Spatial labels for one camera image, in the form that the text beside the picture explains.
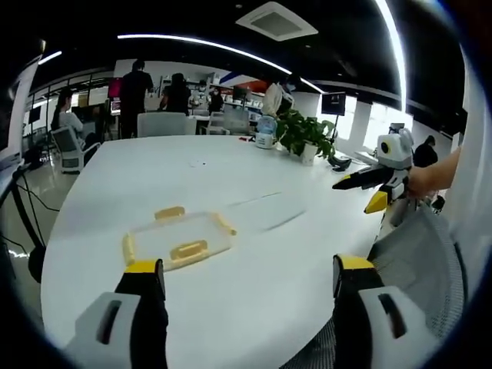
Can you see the white office chair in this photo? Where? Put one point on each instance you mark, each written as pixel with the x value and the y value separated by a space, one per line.
pixel 71 153

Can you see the black device on table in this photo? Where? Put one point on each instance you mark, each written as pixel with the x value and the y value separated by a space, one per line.
pixel 340 163

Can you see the grey chair back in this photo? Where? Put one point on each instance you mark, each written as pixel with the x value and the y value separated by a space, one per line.
pixel 161 125

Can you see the clear lid with yellow clips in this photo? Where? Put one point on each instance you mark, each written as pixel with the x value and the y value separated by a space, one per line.
pixel 180 236

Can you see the person's white shirt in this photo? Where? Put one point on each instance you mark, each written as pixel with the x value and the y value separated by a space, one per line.
pixel 474 184

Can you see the monitor on stand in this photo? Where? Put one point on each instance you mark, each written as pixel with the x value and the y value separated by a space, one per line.
pixel 333 104

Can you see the person's right hand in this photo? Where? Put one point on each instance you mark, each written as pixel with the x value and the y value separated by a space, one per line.
pixel 421 182

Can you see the ceiling air conditioner unit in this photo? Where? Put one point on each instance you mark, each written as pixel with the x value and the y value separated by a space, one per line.
pixel 276 21

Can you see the grey mesh office chair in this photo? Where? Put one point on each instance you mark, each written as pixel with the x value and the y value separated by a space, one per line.
pixel 419 253

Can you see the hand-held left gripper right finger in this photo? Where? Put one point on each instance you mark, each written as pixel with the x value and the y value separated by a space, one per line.
pixel 369 338

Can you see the green plant in white pot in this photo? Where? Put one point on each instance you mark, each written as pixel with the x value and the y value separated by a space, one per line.
pixel 303 132

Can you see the white board panel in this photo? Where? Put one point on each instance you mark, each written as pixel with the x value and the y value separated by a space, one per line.
pixel 15 115

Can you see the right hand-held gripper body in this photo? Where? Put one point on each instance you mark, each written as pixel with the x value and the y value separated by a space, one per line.
pixel 396 153

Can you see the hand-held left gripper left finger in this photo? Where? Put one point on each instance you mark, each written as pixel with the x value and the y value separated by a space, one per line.
pixel 96 338

